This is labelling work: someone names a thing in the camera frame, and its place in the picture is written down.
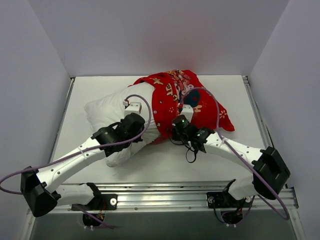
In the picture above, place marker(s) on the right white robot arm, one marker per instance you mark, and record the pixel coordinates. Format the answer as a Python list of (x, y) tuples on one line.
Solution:
[(269, 171)]

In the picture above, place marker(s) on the white pillow insert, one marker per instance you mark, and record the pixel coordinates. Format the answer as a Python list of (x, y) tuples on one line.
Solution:
[(110, 109)]

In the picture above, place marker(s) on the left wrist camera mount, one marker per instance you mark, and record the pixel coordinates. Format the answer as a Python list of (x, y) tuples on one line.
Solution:
[(132, 108)]

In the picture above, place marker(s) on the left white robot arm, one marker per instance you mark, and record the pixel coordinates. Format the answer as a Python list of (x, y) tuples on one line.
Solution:
[(44, 188)]

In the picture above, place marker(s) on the right side aluminium rail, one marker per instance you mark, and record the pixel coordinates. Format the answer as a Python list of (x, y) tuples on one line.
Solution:
[(263, 129)]

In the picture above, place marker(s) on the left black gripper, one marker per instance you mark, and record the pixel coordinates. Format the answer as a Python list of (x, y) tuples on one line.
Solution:
[(136, 120)]

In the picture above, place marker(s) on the red printed pillowcase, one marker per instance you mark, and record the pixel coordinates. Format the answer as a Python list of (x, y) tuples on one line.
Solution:
[(175, 88)]

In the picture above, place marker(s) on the aluminium front rail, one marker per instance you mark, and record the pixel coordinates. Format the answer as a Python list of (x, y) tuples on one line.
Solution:
[(160, 197)]

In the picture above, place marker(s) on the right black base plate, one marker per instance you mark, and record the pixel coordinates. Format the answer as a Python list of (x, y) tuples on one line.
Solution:
[(221, 200)]

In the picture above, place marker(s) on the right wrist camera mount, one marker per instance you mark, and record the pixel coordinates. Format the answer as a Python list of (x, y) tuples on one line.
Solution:
[(187, 111)]

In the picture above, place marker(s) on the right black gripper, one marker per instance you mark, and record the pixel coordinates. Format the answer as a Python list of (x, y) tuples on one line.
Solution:
[(180, 124)]

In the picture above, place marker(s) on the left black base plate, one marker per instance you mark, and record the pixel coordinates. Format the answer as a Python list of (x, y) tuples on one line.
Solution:
[(105, 201)]

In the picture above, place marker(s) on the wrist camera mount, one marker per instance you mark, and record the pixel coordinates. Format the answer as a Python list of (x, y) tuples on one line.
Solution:
[(187, 111), (132, 108)]

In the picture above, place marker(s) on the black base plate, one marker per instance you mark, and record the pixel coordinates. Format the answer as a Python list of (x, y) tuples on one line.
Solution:
[(221, 200), (105, 201)]

